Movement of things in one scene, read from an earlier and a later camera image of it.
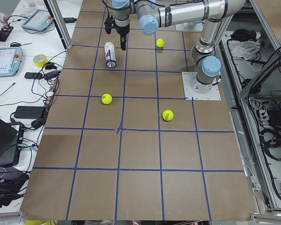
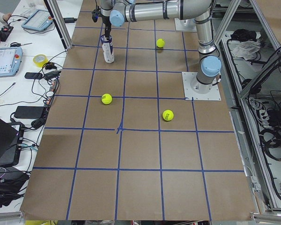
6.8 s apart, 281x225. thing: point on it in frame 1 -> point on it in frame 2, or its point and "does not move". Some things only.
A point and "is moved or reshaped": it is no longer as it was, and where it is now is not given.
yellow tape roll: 40,60 does not move
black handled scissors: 17,44 does not move
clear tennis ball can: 110,55 is moved or reshaped
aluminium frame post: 52,7 does not move
